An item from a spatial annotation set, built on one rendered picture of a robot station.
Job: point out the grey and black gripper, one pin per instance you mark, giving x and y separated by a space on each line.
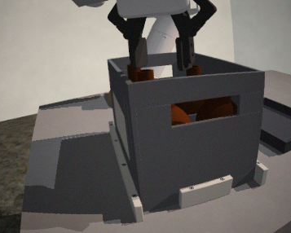
135 12

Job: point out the dark grey crate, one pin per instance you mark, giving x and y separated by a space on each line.
169 157

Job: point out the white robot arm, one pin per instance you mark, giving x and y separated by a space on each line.
161 38

